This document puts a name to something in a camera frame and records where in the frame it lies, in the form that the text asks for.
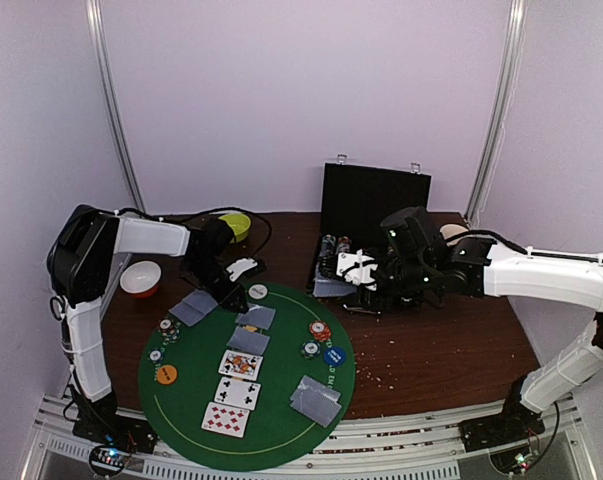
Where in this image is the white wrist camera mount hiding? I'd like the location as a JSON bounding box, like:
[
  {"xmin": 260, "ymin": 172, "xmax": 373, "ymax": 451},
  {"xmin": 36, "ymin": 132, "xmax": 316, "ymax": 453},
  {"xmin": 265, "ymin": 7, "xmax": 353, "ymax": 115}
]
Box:
[
  {"xmin": 226, "ymin": 257, "xmax": 267, "ymax": 282},
  {"xmin": 336, "ymin": 249, "xmax": 379, "ymax": 291}
]

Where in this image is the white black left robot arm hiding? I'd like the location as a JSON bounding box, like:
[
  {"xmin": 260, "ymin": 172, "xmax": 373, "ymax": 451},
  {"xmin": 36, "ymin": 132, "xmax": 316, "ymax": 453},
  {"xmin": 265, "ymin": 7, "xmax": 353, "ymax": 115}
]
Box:
[{"xmin": 47, "ymin": 205, "xmax": 262, "ymax": 444}]

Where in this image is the orange white bowl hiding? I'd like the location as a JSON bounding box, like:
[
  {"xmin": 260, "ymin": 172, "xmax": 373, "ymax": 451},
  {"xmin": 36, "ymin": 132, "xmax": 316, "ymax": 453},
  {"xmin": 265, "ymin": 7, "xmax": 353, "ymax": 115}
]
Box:
[{"xmin": 119, "ymin": 260, "xmax": 162, "ymax": 299}]

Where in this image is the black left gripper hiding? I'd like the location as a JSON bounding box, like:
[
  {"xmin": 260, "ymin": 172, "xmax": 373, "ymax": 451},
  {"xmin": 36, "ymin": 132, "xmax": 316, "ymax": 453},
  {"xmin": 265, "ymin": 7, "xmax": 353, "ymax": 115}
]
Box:
[{"xmin": 183, "ymin": 256, "xmax": 249, "ymax": 314}]

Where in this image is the white patterned ceramic mug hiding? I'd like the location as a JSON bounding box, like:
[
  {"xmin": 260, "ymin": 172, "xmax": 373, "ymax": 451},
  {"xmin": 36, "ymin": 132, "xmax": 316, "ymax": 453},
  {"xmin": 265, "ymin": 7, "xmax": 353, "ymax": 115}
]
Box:
[{"xmin": 440, "ymin": 223, "xmax": 468, "ymax": 246}]

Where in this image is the silver aluminium frame post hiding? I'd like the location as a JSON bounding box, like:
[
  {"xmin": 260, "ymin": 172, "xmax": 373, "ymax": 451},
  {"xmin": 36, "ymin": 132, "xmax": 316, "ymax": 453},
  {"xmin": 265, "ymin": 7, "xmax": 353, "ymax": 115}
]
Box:
[
  {"xmin": 85, "ymin": 0, "xmax": 146, "ymax": 212},
  {"xmin": 465, "ymin": 0, "xmax": 528, "ymax": 227}
]

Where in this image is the ten of diamonds card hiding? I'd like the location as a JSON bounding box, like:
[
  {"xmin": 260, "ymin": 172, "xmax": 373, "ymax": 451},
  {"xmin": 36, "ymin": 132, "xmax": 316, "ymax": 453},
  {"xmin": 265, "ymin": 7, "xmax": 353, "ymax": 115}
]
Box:
[{"xmin": 201, "ymin": 402, "xmax": 250, "ymax": 438}]

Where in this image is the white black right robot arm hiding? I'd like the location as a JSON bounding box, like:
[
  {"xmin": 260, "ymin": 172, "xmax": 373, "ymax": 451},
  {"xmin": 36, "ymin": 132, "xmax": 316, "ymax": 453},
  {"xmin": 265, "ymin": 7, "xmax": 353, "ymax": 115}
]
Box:
[{"xmin": 321, "ymin": 207, "xmax": 603, "ymax": 442}]

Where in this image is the lime green plastic bowl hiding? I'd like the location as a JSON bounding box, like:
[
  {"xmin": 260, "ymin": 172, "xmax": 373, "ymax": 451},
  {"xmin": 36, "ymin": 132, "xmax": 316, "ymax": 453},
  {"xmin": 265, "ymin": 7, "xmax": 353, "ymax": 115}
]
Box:
[{"xmin": 219, "ymin": 213, "xmax": 252, "ymax": 243}]

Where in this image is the blue small blind button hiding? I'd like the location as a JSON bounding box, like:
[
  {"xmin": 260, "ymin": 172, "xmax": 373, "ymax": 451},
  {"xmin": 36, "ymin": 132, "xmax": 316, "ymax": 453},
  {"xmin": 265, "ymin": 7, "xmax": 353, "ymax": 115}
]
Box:
[{"xmin": 323, "ymin": 346, "xmax": 347, "ymax": 367}]

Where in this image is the orange big blind button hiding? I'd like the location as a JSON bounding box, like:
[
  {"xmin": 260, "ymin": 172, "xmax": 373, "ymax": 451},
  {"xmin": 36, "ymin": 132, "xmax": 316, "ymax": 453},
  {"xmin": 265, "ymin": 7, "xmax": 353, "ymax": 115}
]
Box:
[{"xmin": 156, "ymin": 364, "xmax": 178, "ymax": 386}]

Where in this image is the white dealer button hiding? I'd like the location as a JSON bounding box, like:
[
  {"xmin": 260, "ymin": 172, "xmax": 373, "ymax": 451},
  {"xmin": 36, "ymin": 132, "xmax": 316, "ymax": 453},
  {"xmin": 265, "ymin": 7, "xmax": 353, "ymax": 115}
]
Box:
[{"xmin": 248, "ymin": 284, "xmax": 269, "ymax": 300}]

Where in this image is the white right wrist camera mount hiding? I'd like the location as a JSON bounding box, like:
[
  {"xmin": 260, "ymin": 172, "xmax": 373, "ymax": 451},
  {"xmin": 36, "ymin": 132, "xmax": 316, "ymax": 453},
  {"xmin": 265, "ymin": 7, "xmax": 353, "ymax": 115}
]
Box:
[{"xmin": 336, "ymin": 249, "xmax": 379, "ymax": 291}]

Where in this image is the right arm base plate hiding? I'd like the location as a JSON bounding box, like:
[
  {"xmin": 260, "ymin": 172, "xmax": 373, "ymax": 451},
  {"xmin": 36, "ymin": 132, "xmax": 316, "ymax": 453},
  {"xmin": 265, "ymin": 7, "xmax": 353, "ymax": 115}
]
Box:
[{"xmin": 459, "ymin": 413, "xmax": 545, "ymax": 452}]

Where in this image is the round green poker mat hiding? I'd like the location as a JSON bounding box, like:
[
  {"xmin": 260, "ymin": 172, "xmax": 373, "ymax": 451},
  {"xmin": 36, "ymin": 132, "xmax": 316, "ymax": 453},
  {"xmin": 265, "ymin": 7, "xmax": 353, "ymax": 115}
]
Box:
[{"xmin": 138, "ymin": 282, "xmax": 356, "ymax": 472}]

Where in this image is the red cream poker chip stack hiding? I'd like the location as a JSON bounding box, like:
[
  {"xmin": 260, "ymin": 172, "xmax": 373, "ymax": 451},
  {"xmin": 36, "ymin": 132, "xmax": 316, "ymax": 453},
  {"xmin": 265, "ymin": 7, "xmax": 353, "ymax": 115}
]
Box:
[{"xmin": 309, "ymin": 321, "xmax": 331, "ymax": 342}]

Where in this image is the black poker chip case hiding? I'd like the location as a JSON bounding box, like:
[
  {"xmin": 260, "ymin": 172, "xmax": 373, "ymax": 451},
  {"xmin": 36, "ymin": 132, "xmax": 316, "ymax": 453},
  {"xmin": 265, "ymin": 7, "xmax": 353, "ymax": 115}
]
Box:
[{"xmin": 308, "ymin": 159, "xmax": 431, "ymax": 315}]

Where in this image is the silver aluminium frame post right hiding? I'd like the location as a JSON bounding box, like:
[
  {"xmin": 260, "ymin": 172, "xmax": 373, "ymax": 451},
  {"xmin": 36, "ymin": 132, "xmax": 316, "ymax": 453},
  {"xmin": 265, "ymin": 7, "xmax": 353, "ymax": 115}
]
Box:
[{"xmin": 465, "ymin": 0, "xmax": 528, "ymax": 227}]

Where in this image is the silver aluminium frame post left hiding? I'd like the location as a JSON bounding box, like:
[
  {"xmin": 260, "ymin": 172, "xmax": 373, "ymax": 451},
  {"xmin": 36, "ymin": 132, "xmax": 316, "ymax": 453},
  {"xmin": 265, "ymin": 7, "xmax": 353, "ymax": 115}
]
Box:
[{"xmin": 85, "ymin": 0, "xmax": 146, "ymax": 212}]

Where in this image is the blue playing card deck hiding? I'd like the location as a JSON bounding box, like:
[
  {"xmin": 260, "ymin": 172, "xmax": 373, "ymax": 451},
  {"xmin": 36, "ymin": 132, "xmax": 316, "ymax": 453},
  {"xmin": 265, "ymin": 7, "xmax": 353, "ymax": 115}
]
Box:
[{"xmin": 312, "ymin": 273, "xmax": 357, "ymax": 298}]

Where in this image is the queen of spades card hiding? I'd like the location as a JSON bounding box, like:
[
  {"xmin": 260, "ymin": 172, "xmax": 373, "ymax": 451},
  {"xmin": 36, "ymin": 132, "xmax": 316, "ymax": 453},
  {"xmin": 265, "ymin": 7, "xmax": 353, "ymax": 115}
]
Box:
[{"xmin": 218, "ymin": 350, "xmax": 263, "ymax": 381}]

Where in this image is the ace of clubs card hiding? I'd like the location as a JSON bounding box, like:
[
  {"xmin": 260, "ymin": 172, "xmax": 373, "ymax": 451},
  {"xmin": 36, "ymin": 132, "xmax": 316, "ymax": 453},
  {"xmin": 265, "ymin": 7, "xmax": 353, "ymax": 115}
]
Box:
[{"xmin": 214, "ymin": 377, "xmax": 261, "ymax": 411}]

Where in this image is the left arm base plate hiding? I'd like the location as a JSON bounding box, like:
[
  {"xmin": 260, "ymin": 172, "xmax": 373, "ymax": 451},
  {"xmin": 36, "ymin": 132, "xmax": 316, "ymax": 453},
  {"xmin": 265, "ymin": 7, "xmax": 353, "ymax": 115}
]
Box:
[{"xmin": 72, "ymin": 416, "xmax": 158, "ymax": 454}]

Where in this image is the single blue playing card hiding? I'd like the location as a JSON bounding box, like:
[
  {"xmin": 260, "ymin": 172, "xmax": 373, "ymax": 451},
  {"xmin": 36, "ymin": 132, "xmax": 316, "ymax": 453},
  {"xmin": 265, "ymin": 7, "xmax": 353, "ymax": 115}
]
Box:
[{"xmin": 169, "ymin": 303, "xmax": 204, "ymax": 327}]

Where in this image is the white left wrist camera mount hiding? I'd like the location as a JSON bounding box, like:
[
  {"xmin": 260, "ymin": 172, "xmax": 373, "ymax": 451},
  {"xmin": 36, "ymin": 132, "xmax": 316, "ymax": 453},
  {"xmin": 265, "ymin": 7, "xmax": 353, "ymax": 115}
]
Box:
[{"xmin": 226, "ymin": 257, "xmax": 267, "ymax": 282}]

